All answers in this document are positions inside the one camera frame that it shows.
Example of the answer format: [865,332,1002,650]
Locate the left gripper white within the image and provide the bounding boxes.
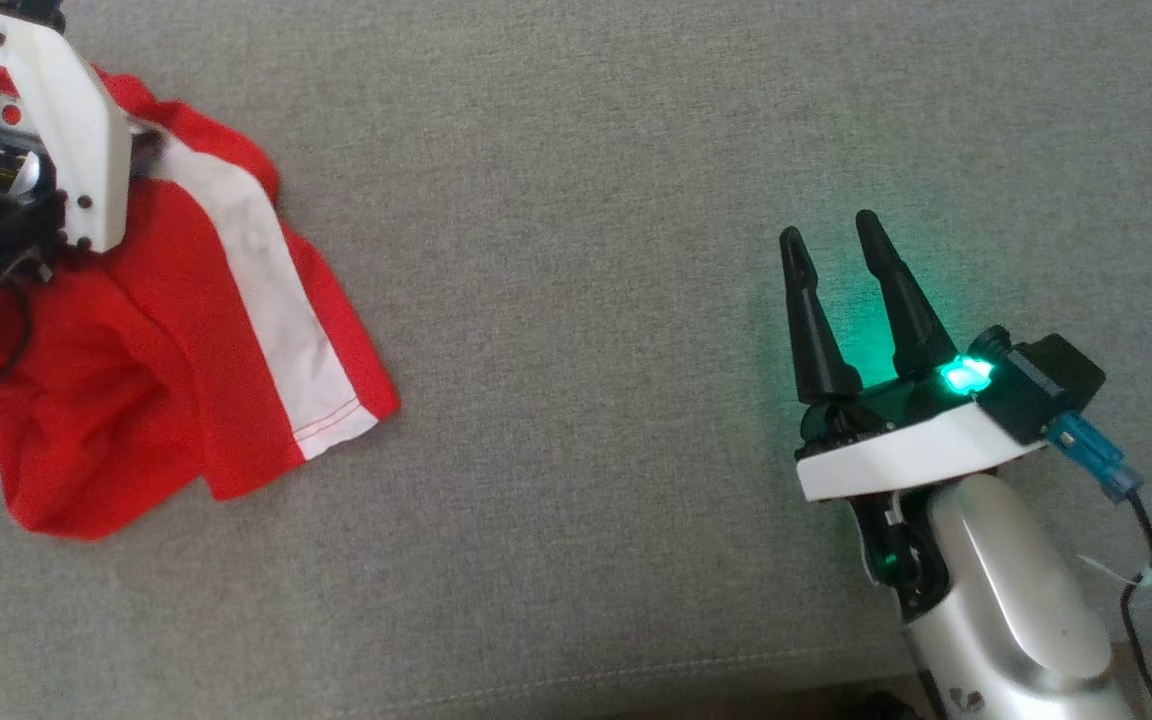
[0,0,132,253]

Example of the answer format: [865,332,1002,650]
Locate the white cable tie tag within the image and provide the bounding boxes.
[1076,553,1152,593]

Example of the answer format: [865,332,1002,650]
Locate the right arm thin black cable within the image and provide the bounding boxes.
[1119,490,1152,720]

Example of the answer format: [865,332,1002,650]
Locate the red shorts with white stripe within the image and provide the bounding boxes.
[0,65,402,541]

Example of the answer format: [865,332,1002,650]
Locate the large grey sofa seat cushion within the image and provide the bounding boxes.
[0,0,1152,720]

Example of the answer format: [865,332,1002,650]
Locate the right blue cable connector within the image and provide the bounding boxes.
[1046,412,1144,503]

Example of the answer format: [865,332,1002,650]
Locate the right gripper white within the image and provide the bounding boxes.
[779,210,1047,503]

